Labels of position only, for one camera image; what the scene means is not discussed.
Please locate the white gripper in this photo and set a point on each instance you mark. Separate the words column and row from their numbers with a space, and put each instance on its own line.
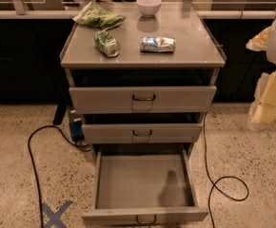
column 263, row 113

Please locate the silver blue redbull can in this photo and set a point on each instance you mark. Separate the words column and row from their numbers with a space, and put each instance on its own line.
column 157, row 44

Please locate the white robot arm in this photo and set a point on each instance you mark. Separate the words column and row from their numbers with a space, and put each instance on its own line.
column 271, row 46

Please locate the grey top drawer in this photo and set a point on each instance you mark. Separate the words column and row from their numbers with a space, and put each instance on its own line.
column 142, row 99

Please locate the grey drawer cabinet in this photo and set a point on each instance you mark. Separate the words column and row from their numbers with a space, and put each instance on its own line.
column 196, row 61

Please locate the grey open bottom drawer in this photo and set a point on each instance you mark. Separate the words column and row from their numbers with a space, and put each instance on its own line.
column 143, row 189

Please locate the green soda can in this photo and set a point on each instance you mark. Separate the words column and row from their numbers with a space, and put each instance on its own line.
column 106, row 43

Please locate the grey middle drawer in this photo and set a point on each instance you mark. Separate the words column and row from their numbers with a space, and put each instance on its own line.
column 142, row 132

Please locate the white bowl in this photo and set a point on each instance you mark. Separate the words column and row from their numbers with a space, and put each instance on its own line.
column 148, row 8

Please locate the green chip bag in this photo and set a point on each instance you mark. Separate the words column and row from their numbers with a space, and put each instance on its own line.
column 94, row 16

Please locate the blue power adapter box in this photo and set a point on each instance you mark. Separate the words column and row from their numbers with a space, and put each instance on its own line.
column 75, row 125

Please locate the dark counter cabinets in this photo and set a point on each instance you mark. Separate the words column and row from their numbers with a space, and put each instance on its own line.
column 30, row 71

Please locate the blue tape cross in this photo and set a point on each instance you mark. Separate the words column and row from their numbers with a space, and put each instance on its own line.
column 55, row 216

